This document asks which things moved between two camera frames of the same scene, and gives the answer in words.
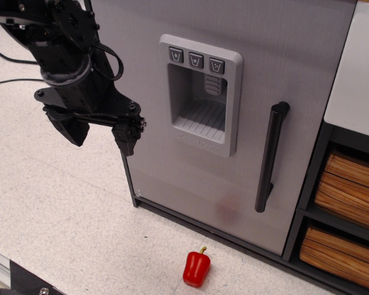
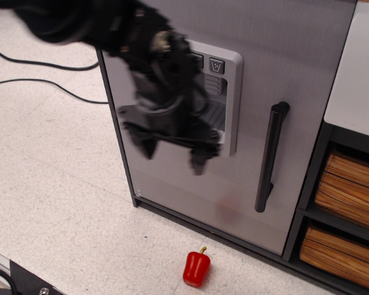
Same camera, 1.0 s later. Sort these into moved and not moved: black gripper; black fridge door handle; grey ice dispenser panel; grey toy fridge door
Moved: black gripper
Not moved: grey toy fridge door; grey ice dispenser panel; black fridge door handle
